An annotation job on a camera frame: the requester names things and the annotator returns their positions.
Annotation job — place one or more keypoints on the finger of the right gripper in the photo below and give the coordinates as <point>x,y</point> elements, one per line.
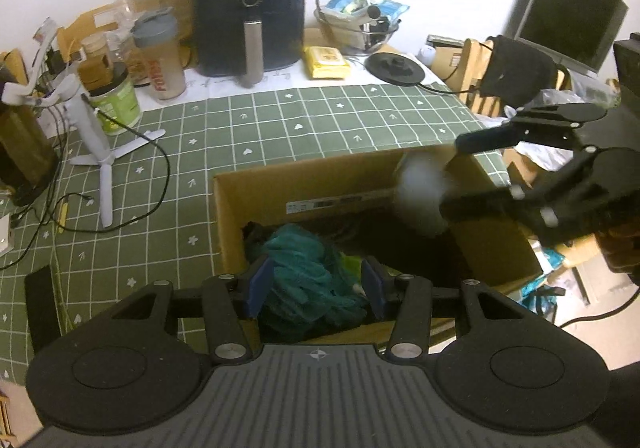
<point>489,139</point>
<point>483,205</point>

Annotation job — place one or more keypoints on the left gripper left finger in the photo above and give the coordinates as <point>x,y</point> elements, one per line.
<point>228,301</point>

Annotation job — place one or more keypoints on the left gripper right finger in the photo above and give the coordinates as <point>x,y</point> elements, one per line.
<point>404,299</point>

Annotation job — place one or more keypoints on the lilac earbuds case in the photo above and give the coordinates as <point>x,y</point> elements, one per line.
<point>421,184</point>

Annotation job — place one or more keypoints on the teal bath loofah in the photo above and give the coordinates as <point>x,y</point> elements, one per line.
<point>313,292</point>

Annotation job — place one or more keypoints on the black cloth on chair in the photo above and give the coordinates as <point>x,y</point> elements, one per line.
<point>517,72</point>

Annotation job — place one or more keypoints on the wooden chair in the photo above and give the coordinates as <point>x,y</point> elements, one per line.
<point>466,79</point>

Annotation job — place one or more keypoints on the clear plastic bag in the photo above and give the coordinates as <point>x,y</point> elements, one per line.
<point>552,158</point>

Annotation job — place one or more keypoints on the cardboard box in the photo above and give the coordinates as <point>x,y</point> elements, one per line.
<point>347,200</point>

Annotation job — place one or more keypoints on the black kettle base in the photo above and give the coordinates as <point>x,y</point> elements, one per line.
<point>394,69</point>

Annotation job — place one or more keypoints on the computer monitor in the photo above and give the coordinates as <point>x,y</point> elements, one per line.
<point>576,33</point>

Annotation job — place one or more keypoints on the glass bowl with clutter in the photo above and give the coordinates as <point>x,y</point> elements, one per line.
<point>359,27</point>

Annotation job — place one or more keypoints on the yellow wet wipes pack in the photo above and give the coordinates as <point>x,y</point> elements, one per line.
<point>325,63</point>

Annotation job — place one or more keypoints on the green label jar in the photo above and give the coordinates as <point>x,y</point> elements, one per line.
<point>118,101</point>

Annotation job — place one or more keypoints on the black kettle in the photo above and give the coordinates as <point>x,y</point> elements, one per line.
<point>28,160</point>

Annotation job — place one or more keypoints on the grey lid shaker bottle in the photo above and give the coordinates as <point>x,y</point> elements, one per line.
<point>155,34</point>

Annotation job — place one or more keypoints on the black air fryer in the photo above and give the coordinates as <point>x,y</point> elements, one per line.
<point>247,38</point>

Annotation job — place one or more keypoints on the white gimbal tripod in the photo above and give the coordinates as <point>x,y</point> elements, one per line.
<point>81,115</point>

